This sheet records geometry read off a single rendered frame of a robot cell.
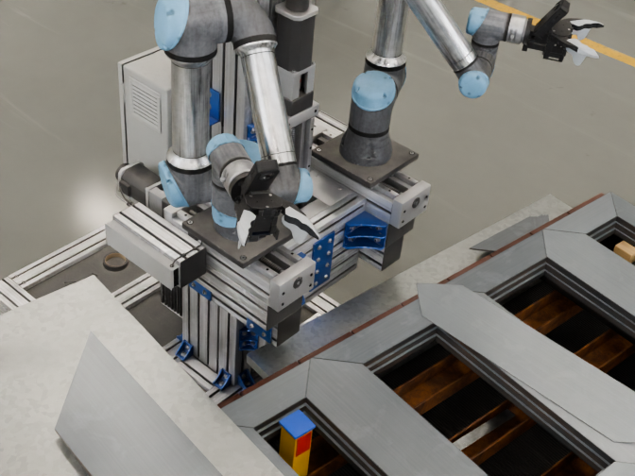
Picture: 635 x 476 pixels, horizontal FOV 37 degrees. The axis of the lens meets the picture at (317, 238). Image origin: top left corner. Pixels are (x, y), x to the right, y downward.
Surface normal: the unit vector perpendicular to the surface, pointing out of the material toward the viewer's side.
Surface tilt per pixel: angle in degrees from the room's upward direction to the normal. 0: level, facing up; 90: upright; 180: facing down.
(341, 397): 0
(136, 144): 90
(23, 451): 0
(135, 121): 90
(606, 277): 0
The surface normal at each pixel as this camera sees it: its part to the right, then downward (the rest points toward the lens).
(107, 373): 0.08, -0.78
